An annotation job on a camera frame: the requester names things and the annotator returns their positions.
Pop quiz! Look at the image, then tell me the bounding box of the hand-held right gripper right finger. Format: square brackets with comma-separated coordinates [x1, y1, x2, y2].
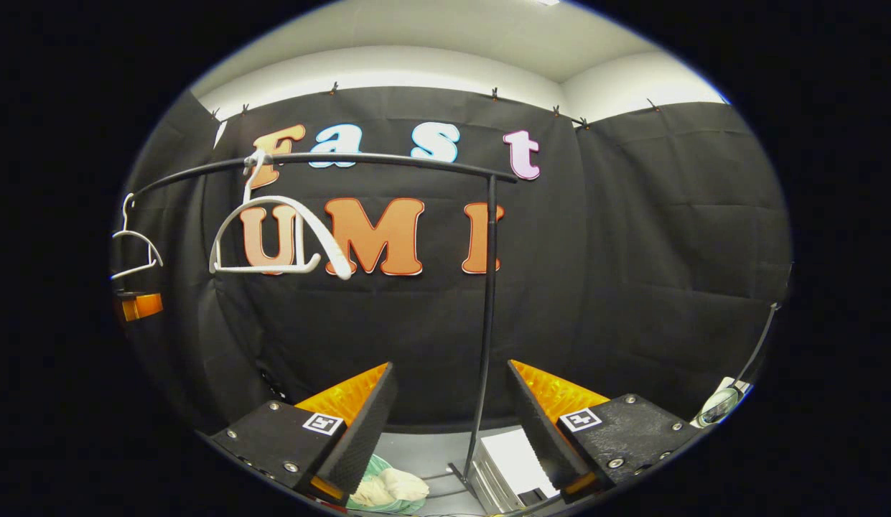
[508, 359, 701, 503]

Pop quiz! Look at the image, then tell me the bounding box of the black clothes rack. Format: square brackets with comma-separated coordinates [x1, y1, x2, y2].
[126, 152, 519, 505]

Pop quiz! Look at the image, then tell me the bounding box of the round shiny object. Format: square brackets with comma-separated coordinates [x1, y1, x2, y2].
[693, 377, 752, 430]

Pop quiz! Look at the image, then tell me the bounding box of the white box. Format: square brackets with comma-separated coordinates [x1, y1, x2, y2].
[470, 429, 561, 515]

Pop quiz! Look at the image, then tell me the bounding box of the white plastic hanger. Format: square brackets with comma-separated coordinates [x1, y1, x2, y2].
[111, 192, 164, 281]
[210, 149, 353, 281]

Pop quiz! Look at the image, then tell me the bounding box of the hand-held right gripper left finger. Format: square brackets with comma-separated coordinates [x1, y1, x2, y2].
[208, 361, 400, 508]

